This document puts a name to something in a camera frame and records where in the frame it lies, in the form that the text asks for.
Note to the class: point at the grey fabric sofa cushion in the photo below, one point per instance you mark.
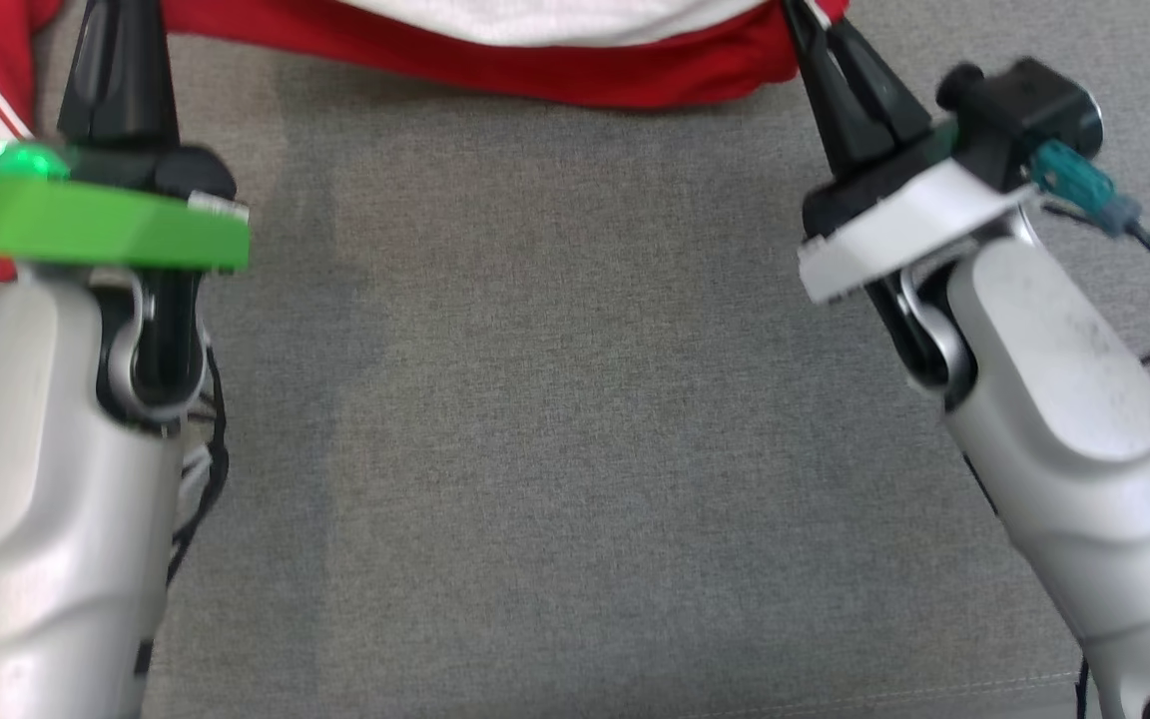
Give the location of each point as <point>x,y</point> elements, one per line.
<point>555,399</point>

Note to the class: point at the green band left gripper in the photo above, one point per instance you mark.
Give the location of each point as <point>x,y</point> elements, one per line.
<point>116,230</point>

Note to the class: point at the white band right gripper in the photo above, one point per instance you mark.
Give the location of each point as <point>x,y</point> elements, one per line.
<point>914,225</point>

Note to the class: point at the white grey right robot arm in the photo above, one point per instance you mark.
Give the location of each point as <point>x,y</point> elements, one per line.
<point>1054,399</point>

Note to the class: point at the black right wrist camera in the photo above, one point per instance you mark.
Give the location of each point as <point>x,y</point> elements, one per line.
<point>1019,110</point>

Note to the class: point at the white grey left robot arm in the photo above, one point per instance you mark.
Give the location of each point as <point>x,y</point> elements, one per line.
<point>46,499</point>

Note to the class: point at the red Bulls shorts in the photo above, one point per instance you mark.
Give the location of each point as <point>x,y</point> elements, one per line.
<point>535,70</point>

